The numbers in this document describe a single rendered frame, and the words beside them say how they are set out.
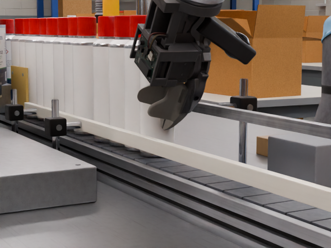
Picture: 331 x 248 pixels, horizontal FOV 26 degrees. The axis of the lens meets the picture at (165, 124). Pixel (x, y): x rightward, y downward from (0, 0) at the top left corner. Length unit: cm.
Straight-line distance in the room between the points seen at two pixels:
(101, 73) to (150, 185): 27
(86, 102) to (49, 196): 32
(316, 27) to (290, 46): 287
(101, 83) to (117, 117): 7
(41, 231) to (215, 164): 22
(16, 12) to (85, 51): 777
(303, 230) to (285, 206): 7
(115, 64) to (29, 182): 27
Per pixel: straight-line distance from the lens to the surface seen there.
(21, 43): 154
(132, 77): 107
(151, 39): 91
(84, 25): 125
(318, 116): 131
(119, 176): 105
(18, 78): 153
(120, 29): 112
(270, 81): 295
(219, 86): 307
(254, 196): 81
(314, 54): 589
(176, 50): 91
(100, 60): 116
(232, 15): 328
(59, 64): 135
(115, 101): 112
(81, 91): 125
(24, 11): 903
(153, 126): 103
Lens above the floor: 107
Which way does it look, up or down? 8 degrees down
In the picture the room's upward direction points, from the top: straight up
